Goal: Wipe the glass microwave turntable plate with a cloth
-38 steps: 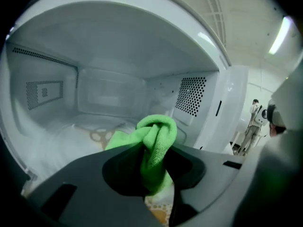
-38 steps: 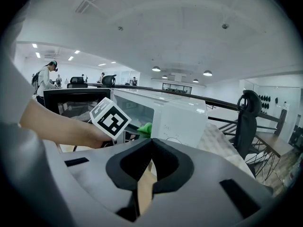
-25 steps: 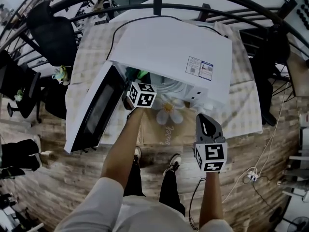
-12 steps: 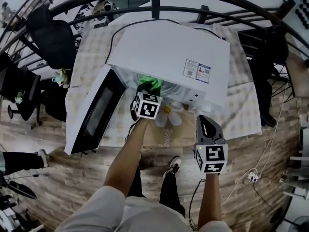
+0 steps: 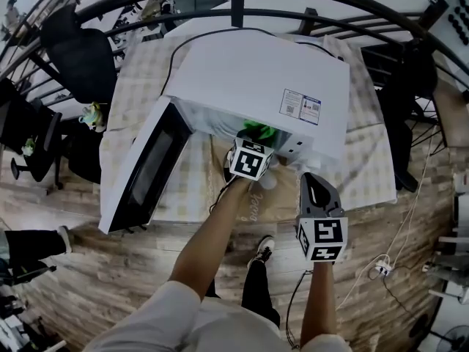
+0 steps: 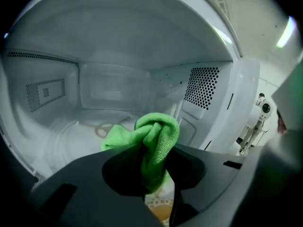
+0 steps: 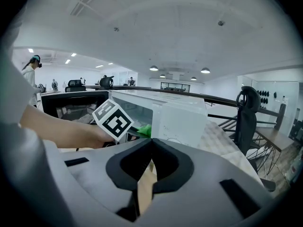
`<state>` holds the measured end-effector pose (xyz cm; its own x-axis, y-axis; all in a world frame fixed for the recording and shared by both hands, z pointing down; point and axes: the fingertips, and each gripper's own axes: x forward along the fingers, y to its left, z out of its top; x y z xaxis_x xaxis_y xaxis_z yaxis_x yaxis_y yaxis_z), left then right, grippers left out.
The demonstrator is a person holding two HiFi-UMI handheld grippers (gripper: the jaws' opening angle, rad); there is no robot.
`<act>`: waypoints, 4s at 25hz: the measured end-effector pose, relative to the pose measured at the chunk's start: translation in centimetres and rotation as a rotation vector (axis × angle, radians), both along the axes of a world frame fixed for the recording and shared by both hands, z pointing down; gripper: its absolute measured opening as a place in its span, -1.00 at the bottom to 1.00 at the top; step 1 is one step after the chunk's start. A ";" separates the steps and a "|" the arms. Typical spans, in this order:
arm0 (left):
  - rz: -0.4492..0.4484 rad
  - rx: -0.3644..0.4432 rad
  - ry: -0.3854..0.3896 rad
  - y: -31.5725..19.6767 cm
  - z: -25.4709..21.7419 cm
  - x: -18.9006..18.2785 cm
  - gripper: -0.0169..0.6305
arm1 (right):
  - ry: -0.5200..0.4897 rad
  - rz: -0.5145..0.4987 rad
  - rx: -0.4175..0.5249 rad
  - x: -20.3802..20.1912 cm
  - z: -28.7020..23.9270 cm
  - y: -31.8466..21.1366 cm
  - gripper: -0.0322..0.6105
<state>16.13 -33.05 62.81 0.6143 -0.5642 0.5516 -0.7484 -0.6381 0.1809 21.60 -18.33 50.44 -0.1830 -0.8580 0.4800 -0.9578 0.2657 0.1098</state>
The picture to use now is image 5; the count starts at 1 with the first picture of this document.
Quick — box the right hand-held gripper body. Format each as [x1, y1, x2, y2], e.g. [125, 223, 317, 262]
[295, 172, 349, 263]

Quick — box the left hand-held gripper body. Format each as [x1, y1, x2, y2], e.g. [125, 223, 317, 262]
[224, 130, 276, 182]

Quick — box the person's right forearm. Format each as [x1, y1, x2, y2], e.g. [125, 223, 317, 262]
[300, 260, 338, 346]

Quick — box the person's left forearm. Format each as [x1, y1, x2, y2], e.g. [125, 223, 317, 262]
[169, 177, 254, 300]

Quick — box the white microwave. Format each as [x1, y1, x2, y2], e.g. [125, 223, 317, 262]
[160, 31, 351, 168]

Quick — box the beige flower placemat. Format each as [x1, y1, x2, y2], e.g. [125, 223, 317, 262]
[207, 133, 305, 230]

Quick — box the black white sneaker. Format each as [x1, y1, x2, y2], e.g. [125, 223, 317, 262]
[247, 235, 276, 271]

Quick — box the white power strip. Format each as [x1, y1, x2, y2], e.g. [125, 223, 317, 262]
[374, 260, 395, 276]

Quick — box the checked tablecloth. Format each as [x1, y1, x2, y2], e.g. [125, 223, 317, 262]
[98, 34, 399, 227]

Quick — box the person's black trouser leg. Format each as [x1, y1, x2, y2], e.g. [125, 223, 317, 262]
[240, 258, 281, 329]

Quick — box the white shelving unit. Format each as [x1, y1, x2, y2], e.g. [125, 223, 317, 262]
[424, 174, 469, 307]

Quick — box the black chair behind table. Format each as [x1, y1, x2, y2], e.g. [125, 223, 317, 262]
[377, 38, 439, 194]

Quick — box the person's light shirt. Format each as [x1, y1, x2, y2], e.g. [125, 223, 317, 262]
[82, 280, 352, 352]

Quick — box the pastel toy cup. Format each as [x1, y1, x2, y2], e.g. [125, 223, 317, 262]
[79, 100, 108, 133]

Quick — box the brown wooden side desk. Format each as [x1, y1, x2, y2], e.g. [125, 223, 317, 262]
[432, 82, 469, 150]

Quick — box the black mesh office chair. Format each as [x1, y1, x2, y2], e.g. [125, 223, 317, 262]
[39, 4, 118, 185]

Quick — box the black office chair with armrests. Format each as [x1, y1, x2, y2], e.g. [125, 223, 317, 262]
[0, 77, 65, 190]

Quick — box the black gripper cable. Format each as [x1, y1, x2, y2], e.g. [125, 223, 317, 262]
[285, 269, 312, 350]
[208, 176, 239, 216]

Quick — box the long white cable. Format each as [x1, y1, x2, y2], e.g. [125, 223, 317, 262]
[335, 122, 439, 311]

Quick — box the black power cable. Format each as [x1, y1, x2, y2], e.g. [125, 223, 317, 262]
[160, 26, 345, 97]

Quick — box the group of black wall items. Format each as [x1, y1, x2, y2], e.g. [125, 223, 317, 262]
[447, 0, 469, 45]

